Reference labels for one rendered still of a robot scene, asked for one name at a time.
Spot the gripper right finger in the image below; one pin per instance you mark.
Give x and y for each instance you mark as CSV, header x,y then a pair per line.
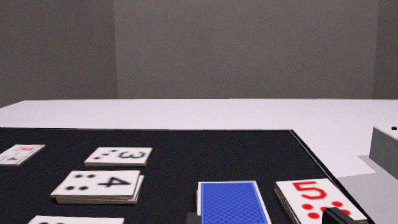
x,y
333,215

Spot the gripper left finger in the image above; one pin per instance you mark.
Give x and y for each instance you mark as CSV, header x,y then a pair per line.
x,y
193,218

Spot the blue-backed playing card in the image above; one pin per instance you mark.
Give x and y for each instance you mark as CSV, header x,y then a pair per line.
x,y
231,202

